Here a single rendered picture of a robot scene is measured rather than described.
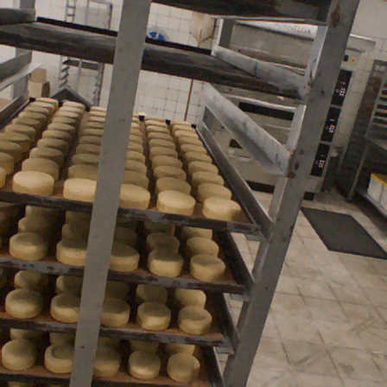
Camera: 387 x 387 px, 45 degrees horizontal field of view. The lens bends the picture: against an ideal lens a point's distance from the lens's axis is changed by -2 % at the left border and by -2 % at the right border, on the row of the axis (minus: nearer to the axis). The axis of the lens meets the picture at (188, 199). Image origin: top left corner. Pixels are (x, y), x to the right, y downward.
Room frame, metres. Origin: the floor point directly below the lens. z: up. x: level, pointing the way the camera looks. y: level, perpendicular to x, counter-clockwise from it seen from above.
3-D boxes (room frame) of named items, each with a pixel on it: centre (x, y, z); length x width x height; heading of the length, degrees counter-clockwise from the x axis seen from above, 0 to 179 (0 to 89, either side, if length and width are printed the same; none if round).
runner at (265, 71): (0.88, -0.04, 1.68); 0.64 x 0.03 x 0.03; 11
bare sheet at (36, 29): (0.83, 0.16, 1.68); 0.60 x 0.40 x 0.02; 11
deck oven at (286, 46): (5.99, -0.79, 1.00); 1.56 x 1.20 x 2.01; 96
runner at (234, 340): (0.88, -0.04, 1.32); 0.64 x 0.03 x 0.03; 11
